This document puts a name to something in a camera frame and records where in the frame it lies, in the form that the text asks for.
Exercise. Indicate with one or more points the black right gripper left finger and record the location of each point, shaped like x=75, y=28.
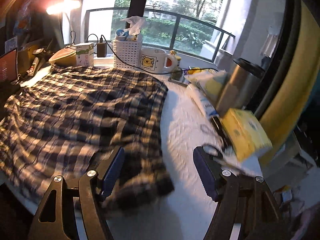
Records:
x=55, y=215

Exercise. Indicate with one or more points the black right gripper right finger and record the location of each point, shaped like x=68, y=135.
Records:
x=246, y=207

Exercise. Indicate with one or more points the blue white plaid pants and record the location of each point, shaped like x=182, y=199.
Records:
x=73, y=118

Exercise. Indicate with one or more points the yellow tissue box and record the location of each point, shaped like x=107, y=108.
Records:
x=245, y=133

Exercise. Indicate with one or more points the white tube of cream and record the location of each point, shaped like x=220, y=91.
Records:
x=203, y=104

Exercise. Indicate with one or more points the steel thermos tumbler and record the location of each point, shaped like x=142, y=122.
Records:
x=240, y=87

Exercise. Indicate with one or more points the yellow snack bag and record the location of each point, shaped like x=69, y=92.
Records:
x=210, y=82

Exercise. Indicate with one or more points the spray can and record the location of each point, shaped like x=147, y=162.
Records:
x=34, y=67

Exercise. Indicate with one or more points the tan food container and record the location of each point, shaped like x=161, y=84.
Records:
x=65, y=57

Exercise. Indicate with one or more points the green white carton box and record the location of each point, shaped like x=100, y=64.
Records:
x=85, y=54

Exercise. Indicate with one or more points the black power adapter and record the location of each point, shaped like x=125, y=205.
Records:
x=101, y=48

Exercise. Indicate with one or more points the white bear mug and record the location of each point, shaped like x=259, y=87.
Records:
x=157, y=61

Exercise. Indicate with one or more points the white plastic basket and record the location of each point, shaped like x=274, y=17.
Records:
x=127, y=53

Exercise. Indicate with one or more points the small green figurine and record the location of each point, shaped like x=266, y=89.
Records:
x=177, y=74

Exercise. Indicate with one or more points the yellow lid jar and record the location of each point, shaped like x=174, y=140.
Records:
x=178, y=58

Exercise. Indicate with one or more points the black balcony railing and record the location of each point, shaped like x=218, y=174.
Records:
x=163, y=29

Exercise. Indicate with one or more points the white plastic bag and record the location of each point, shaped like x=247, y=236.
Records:
x=136, y=24

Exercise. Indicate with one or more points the desk lamp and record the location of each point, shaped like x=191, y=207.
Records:
x=65, y=8

